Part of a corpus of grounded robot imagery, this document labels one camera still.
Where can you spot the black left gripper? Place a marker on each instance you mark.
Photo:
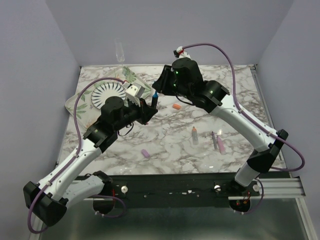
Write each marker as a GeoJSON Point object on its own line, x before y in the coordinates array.
{"type": "Point", "coordinates": [145, 111]}

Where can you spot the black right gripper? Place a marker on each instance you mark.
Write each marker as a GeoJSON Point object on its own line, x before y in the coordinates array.
{"type": "Point", "coordinates": [160, 85]}

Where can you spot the floral rectangular tray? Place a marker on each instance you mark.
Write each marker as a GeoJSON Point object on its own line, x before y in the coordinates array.
{"type": "Point", "coordinates": [86, 113]}

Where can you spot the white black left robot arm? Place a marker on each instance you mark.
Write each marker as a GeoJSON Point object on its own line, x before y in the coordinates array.
{"type": "Point", "coordinates": [50, 198]}

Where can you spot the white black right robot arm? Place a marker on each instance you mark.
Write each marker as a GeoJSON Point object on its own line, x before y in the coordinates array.
{"type": "Point", "coordinates": [183, 78]}

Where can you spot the grey pen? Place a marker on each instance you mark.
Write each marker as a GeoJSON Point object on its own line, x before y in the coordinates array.
{"type": "Point", "coordinates": [214, 140]}

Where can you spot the blue striped white plate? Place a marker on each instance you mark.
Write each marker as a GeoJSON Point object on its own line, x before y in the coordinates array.
{"type": "Point", "coordinates": [106, 90]}

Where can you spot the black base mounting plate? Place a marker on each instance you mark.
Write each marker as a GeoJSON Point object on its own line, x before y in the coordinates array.
{"type": "Point", "coordinates": [177, 190]}

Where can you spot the purple pen cap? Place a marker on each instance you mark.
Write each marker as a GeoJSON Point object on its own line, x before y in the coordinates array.
{"type": "Point", "coordinates": [145, 153]}

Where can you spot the blue black highlighter pen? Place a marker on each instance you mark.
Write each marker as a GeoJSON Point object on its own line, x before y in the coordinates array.
{"type": "Point", "coordinates": [154, 100]}

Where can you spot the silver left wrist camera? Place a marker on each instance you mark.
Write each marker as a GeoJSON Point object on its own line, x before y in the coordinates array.
{"type": "Point", "coordinates": [134, 92]}

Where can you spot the orange tipped clear marker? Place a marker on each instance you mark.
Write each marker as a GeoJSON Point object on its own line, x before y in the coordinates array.
{"type": "Point", "coordinates": [194, 135]}

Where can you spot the clear champagne glass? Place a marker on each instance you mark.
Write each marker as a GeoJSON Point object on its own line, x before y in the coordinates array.
{"type": "Point", "coordinates": [119, 51]}

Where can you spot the pink highlighter pen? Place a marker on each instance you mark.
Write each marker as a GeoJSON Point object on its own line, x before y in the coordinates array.
{"type": "Point", "coordinates": [220, 145]}

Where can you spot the orange pen cap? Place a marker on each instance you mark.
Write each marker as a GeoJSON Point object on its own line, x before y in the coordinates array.
{"type": "Point", "coordinates": [176, 106]}

